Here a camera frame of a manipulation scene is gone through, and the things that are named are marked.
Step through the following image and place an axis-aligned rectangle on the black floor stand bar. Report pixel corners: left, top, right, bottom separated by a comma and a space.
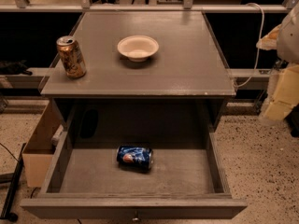
0, 144, 25, 223

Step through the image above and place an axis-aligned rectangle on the black cable on floor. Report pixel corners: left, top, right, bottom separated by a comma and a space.
0, 142, 21, 163

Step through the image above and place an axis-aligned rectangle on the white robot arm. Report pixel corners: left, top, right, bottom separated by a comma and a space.
256, 4, 299, 121

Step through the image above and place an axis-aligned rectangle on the cardboard box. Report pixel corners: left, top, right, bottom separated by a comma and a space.
22, 102, 64, 188

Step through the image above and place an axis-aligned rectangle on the metal rail frame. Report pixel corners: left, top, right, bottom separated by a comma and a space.
0, 0, 299, 91

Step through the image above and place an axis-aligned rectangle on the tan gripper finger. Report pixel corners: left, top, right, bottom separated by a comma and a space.
260, 63, 299, 122
256, 25, 281, 50

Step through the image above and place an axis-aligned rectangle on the black object on rail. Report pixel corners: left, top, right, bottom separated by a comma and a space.
0, 60, 33, 76

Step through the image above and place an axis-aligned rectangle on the blue pepsi can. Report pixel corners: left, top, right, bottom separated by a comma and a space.
116, 146, 153, 170

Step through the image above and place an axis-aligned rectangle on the gold soda can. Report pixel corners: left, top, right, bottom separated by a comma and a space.
56, 35, 86, 78

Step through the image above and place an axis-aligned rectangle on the open grey top drawer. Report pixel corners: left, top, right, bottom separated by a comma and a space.
21, 133, 247, 220

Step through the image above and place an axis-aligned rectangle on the white paper bowl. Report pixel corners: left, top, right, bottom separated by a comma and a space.
117, 35, 159, 63

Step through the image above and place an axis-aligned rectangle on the grey cabinet with counter top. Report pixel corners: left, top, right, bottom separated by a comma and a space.
42, 11, 235, 143

